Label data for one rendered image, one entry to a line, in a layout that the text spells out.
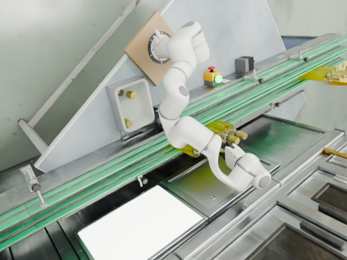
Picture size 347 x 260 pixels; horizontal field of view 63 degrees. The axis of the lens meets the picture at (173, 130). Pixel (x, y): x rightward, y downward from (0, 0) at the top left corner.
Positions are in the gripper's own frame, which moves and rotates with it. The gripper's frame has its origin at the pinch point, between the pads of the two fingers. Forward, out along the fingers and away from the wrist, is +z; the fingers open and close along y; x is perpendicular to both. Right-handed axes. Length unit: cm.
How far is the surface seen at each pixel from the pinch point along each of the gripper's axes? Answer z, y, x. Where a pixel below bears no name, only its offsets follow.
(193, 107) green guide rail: 27.1, 11.7, -0.9
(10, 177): 73, -18, 101
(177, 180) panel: 9.1, -14.6, 20.1
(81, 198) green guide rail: 10, -6, 63
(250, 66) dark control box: 49, 17, -52
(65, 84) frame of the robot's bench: 86, 25, 55
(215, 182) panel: -2.3, -14.5, 6.2
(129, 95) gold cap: 30.6, 25.5, 29.3
